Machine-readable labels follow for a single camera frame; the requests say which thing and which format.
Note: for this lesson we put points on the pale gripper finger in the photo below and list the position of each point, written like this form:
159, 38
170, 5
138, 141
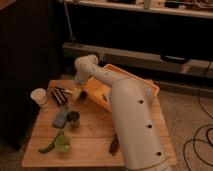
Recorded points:
76, 93

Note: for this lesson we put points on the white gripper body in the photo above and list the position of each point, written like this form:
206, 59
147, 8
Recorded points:
80, 79

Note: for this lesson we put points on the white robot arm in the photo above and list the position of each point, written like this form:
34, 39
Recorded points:
130, 101

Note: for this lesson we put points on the orange plastic tray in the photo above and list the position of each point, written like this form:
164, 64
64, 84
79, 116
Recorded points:
96, 90

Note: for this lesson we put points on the small dark metal can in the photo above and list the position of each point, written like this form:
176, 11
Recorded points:
74, 119

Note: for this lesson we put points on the blue-grey sponge block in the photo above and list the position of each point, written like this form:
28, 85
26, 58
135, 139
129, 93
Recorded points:
61, 118

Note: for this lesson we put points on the white cup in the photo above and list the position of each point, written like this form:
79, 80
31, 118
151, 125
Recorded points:
39, 95

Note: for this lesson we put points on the metal stand pole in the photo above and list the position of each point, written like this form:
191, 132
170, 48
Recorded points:
71, 35

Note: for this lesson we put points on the green plastic cup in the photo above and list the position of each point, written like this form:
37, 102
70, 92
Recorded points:
62, 143

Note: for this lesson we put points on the green pepper toy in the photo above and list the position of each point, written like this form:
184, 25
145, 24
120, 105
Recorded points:
51, 145

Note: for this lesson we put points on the dark grape bunch toy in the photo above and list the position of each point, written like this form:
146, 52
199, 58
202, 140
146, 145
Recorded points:
114, 146

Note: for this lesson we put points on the long grey shelf rail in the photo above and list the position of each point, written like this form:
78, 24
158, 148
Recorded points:
139, 59

